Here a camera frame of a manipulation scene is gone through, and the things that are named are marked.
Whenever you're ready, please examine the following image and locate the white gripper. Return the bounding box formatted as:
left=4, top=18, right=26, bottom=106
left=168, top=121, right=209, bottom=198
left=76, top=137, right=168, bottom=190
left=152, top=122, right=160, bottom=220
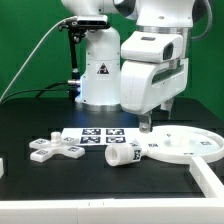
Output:
left=120, top=59, right=188, bottom=133

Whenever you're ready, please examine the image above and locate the white round table top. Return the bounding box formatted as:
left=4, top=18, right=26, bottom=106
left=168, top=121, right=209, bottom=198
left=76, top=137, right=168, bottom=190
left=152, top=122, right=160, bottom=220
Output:
left=147, top=125, right=224, bottom=164

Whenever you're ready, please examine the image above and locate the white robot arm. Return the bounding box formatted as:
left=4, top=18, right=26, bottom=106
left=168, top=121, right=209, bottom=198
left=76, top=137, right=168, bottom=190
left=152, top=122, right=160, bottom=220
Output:
left=61, top=0, right=212, bottom=133

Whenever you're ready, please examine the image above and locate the white marker sheet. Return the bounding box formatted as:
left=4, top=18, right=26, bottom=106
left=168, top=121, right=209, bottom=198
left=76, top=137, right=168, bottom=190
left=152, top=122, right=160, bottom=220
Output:
left=62, top=128, right=142, bottom=146

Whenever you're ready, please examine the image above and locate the white L-shaped corner fence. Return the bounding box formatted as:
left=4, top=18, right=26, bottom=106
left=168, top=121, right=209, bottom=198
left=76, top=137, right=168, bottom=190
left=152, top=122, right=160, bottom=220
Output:
left=0, top=157, right=224, bottom=224

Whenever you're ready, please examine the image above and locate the white cross-shaped table base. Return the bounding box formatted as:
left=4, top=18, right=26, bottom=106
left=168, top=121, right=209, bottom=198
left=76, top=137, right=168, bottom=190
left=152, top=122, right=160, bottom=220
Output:
left=29, top=132, right=85, bottom=162

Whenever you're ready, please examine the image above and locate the white block at left edge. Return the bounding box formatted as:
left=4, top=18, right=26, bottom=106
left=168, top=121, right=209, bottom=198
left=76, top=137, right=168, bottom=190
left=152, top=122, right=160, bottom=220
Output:
left=0, top=158, right=4, bottom=179

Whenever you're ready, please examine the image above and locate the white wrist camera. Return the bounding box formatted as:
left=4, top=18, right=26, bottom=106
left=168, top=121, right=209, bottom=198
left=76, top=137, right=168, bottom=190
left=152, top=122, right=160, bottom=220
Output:
left=121, top=31, right=183, bottom=63

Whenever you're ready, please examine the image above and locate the black camera on stand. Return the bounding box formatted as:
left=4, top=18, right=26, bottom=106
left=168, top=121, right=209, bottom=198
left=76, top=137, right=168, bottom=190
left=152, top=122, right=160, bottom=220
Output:
left=58, top=15, right=110, bottom=101

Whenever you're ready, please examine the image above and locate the black cable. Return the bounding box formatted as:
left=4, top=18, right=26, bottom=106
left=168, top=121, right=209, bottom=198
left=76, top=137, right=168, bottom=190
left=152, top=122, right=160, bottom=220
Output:
left=0, top=81, right=72, bottom=106

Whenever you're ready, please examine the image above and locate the white cable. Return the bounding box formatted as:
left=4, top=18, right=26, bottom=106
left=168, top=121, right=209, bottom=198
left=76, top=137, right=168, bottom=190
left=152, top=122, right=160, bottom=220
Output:
left=0, top=15, right=78, bottom=103

